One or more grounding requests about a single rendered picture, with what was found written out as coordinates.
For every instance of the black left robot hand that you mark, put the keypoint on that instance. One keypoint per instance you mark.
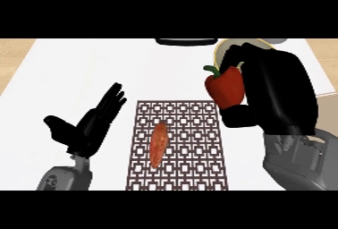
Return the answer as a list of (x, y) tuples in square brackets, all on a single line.
[(94, 125)]

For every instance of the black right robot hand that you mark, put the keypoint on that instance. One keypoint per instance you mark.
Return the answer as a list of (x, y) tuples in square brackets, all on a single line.
[(278, 92)]

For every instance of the red bell pepper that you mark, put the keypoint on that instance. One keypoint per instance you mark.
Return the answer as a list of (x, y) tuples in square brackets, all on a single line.
[(224, 86)]

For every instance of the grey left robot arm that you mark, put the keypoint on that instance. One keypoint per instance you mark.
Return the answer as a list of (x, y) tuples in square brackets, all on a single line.
[(65, 177)]

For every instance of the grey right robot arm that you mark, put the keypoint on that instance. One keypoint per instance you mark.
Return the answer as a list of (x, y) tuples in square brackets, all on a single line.
[(298, 162)]

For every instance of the yellow-rimmed grey bowl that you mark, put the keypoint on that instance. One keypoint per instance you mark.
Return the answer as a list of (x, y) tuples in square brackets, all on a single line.
[(247, 44)]

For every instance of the brown patterned placemat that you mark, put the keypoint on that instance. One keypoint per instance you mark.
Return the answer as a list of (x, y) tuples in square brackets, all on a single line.
[(185, 143)]

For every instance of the orange sweet potato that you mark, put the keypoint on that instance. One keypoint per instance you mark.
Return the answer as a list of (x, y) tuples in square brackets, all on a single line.
[(158, 144)]

